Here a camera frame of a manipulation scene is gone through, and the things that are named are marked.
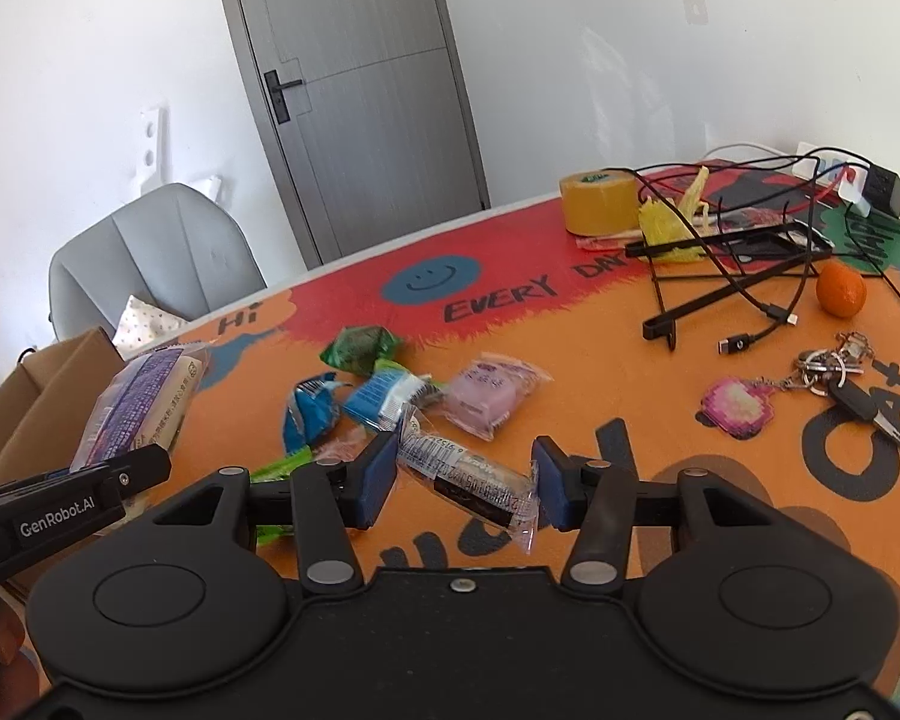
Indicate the bunch of keys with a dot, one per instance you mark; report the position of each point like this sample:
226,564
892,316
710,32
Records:
859,397

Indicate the colourful printed tablecloth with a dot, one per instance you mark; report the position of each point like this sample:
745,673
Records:
645,405

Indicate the yellow crumpled wrapper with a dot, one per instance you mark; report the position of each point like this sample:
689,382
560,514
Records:
664,229

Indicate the green and orange snack packet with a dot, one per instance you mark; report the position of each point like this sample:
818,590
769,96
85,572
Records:
277,470

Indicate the small white foam piece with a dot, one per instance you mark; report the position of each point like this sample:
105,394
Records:
206,189

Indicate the white foam board with holes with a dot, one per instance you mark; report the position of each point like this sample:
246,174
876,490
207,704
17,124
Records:
152,150

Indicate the white light switch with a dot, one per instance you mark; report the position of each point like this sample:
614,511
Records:
696,9

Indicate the dark green snack packet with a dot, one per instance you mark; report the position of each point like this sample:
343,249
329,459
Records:
360,349

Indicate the orange mandarin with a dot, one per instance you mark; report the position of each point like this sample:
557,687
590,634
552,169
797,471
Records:
840,289

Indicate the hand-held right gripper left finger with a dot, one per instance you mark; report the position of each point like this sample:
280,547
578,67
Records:
379,476

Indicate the white dotted pillow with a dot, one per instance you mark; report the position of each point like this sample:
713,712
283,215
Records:
150,326

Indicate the person's left hand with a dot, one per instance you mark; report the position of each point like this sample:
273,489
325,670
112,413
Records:
11,679

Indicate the white power strip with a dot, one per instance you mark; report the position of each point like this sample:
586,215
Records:
821,157

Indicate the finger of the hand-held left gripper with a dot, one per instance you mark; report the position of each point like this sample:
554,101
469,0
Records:
142,467

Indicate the red clear wrapper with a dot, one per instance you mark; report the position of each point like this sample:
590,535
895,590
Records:
607,241

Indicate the grey door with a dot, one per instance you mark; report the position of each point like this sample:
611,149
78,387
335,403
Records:
360,90

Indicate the blue snack packet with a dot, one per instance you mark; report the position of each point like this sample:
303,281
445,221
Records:
382,394
309,409

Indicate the grey upholstered chair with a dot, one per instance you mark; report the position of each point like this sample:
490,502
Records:
165,240

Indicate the clear white-label snack packet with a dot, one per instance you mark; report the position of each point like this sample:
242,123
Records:
465,476

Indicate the yellow tape roll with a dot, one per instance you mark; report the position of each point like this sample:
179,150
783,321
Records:
598,202

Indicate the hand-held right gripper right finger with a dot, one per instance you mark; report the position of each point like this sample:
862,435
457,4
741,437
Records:
551,484

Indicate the long purple snack packet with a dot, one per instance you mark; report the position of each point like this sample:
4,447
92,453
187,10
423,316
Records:
139,401

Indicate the brown cardboard box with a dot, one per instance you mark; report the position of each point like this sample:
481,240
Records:
30,405

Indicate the black charger plug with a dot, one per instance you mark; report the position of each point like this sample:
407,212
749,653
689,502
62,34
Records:
886,190

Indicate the pink snack packet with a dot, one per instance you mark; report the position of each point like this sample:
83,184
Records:
491,391

